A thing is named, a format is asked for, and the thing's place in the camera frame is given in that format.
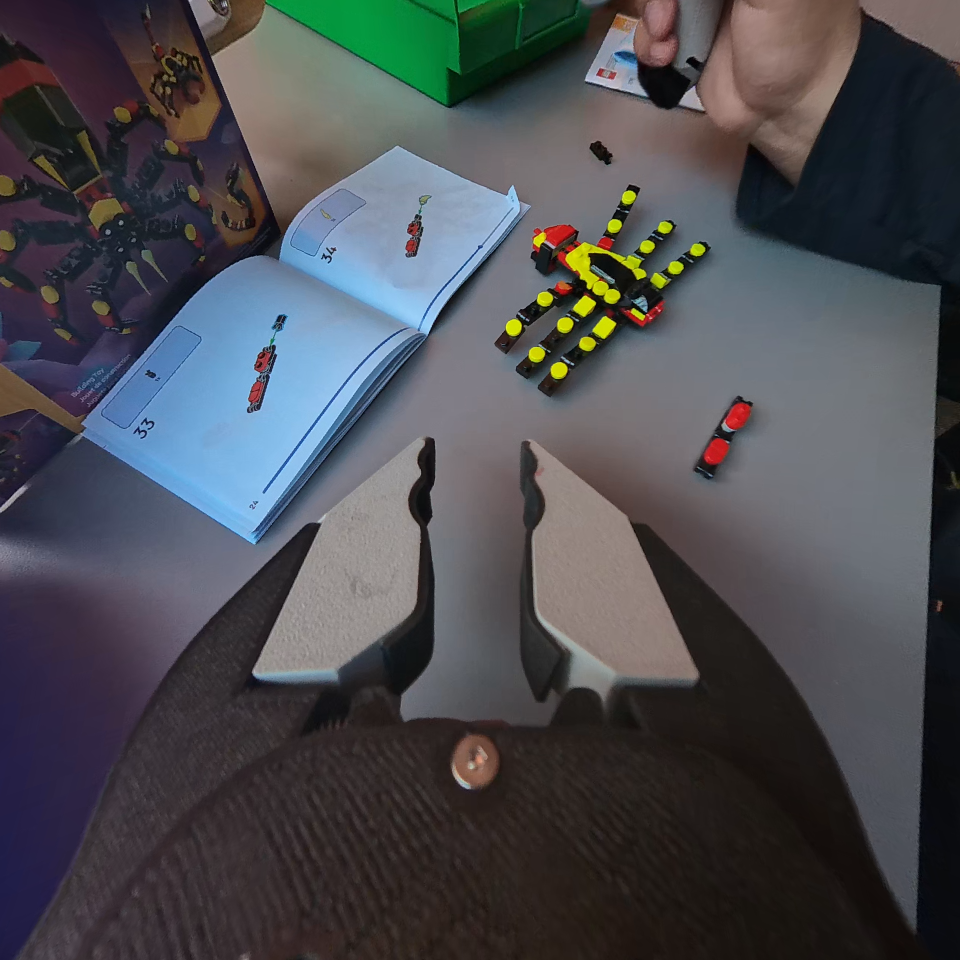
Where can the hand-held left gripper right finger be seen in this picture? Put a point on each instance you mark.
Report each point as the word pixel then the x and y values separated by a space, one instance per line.
pixel 600 592

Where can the wooden display board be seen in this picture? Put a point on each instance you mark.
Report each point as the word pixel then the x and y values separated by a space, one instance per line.
pixel 240 34

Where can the red black lego piece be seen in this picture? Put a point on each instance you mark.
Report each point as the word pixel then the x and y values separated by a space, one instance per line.
pixel 718 450

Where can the person's right hand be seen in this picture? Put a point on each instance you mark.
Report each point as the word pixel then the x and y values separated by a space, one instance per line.
pixel 780 67

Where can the person's right forearm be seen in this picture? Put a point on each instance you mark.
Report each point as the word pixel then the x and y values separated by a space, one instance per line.
pixel 885 150

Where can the black yellow lego spider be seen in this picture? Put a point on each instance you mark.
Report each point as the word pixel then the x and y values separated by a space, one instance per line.
pixel 600 266

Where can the green plastic bin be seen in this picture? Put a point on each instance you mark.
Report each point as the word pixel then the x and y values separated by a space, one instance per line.
pixel 420 45

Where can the open instruction booklet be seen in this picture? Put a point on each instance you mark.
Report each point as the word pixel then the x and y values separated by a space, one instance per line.
pixel 337 315

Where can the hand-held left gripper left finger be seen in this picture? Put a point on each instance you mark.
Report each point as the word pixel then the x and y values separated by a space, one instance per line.
pixel 352 577

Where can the white paper leaflet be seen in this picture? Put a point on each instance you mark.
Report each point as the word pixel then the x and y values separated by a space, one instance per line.
pixel 611 67

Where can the small black lego piece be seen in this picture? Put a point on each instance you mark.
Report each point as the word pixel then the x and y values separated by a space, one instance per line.
pixel 600 152

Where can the lego set box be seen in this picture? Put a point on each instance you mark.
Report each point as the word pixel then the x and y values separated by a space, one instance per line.
pixel 112 187

